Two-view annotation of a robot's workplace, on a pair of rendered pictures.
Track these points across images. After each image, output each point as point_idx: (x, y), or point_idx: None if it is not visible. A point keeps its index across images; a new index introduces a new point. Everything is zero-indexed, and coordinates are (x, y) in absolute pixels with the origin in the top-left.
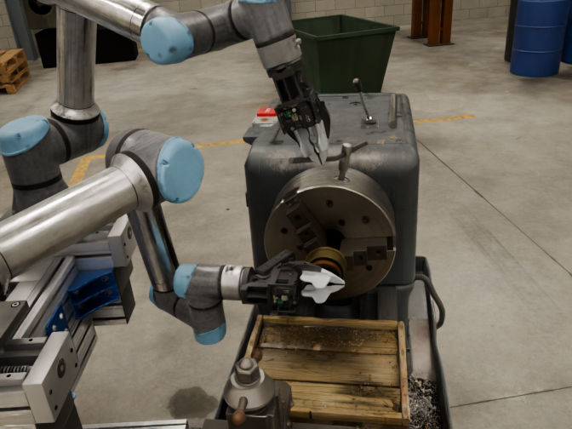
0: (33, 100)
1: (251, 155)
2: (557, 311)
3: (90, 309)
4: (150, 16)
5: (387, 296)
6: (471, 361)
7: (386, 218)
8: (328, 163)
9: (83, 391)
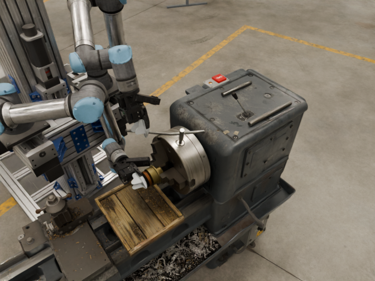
0: None
1: (173, 103)
2: None
3: (100, 130)
4: (76, 49)
5: (203, 200)
6: (308, 252)
7: (186, 172)
8: (196, 128)
9: (149, 144)
